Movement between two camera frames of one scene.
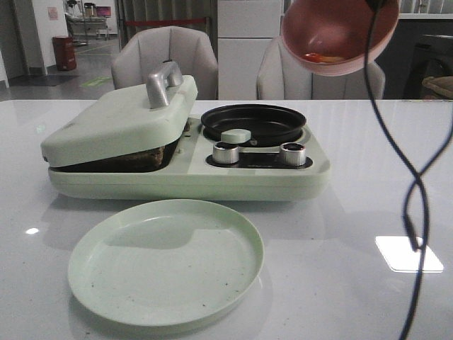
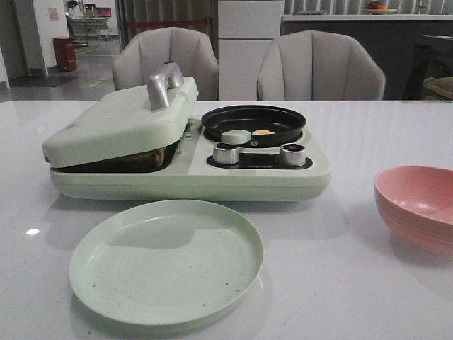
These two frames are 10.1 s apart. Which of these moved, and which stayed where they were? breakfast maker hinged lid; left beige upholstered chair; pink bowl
Moved: pink bowl
Stayed: breakfast maker hinged lid; left beige upholstered chair
